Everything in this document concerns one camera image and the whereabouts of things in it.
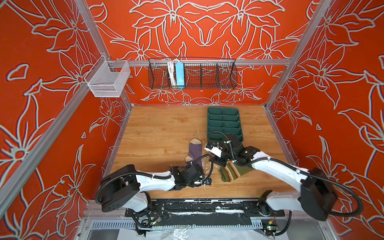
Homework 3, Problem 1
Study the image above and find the clear mesh wall basket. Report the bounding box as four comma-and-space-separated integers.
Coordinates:
84, 55, 131, 98

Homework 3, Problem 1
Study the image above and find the green divided plastic tray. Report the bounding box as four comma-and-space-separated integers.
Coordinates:
207, 107, 244, 142

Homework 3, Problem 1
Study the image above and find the purple sock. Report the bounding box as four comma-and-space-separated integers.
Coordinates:
185, 138, 203, 166

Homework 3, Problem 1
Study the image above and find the green striped sock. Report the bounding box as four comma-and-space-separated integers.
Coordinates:
219, 162, 254, 183

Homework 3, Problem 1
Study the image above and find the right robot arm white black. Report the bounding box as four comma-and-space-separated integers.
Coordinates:
205, 131, 364, 221

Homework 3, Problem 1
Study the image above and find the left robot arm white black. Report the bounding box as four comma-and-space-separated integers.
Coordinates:
95, 154, 215, 213

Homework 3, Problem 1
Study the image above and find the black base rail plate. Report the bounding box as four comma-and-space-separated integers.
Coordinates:
126, 198, 288, 229

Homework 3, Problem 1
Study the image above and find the light blue box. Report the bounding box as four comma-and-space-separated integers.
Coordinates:
175, 62, 185, 89

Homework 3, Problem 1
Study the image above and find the black wire wall basket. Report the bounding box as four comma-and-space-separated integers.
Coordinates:
148, 57, 239, 90

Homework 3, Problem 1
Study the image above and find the white cable bundle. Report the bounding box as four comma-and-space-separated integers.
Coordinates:
166, 59, 177, 88

